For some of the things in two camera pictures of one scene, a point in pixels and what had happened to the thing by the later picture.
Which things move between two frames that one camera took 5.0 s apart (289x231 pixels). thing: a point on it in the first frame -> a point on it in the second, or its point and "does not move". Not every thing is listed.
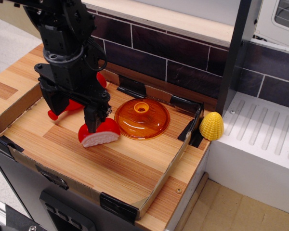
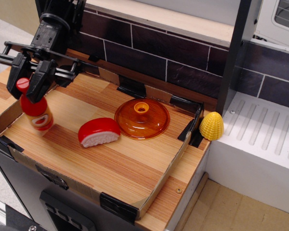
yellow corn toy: (211, 126) does not move
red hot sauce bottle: (72, 104) -> (38, 113)
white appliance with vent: (278, 25) does not move
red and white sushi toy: (108, 131) does not move
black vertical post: (246, 20) does not move
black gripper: (78, 79) -> (48, 43)
